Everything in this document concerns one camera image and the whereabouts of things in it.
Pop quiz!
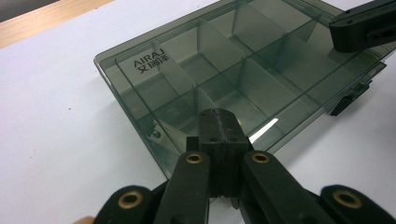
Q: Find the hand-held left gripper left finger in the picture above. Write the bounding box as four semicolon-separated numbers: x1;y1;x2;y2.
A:
186;107;224;199

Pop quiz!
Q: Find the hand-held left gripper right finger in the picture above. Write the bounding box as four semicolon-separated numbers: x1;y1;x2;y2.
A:
221;110;254;198

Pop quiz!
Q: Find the grey transparent plastic storage box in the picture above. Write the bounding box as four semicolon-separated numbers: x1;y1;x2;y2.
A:
92;0;396;180

